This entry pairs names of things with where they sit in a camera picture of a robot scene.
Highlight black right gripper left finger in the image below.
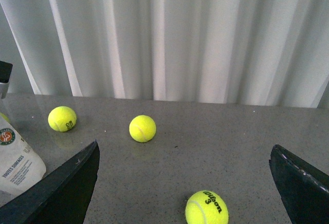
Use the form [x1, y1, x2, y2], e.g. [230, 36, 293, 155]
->
[1, 141, 100, 223]

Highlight middle yellow tennis ball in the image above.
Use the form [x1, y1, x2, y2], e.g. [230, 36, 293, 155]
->
[48, 106, 77, 132]

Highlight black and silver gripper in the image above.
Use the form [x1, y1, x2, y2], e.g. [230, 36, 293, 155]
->
[0, 61, 13, 99]

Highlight yellow Wilson 3 tennis ball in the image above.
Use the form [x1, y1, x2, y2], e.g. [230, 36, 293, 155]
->
[185, 190, 229, 224]

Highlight crushed tennis ball can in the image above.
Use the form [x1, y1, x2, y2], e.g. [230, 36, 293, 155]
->
[1, 117, 46, 196]

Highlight right yellow tennis ball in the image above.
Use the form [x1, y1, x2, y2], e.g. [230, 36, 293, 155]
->
[129, 115, 156, 143]

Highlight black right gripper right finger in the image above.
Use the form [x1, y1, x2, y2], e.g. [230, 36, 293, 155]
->
[269, 144, 328, 223]

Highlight left yellow tennis ball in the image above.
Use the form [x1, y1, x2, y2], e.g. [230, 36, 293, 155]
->
[0, 113, 10, 123]

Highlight white pleated curtain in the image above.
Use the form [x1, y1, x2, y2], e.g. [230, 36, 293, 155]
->
[1, 0, 328, 108]

